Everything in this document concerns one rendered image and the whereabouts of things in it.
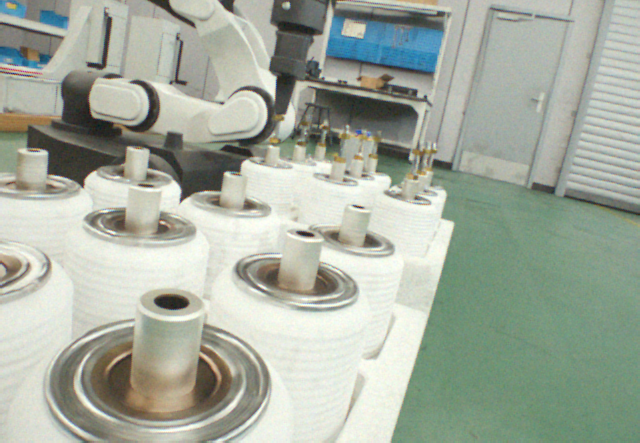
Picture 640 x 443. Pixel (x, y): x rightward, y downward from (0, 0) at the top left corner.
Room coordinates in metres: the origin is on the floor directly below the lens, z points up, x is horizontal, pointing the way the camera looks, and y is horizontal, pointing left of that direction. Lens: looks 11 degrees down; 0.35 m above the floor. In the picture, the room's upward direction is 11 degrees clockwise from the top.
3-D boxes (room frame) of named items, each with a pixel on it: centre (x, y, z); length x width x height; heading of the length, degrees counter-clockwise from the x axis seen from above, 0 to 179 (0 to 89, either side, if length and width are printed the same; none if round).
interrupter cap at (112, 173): (0.42, 0.19, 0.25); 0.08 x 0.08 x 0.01
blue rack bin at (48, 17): (5.28, 3.61, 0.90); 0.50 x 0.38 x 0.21; 71
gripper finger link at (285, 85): (0.71, 0.09, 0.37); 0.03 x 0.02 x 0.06; 94
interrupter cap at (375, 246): (0.35, -0.03, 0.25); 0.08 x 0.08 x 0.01
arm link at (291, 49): (0.72, 0.10, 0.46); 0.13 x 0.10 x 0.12; 4
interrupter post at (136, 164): (0.42, 0.19, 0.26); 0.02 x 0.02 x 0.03
